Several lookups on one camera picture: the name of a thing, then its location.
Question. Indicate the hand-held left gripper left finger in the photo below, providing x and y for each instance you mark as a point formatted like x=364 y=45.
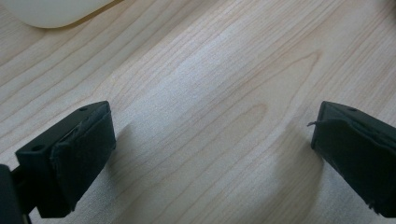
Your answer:
x=74 y=155

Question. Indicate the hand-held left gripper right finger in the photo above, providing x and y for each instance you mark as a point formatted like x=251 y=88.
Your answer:
x=358 y=155

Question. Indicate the white rounded plastic object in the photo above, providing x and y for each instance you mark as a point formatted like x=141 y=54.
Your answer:
x=53 y=12

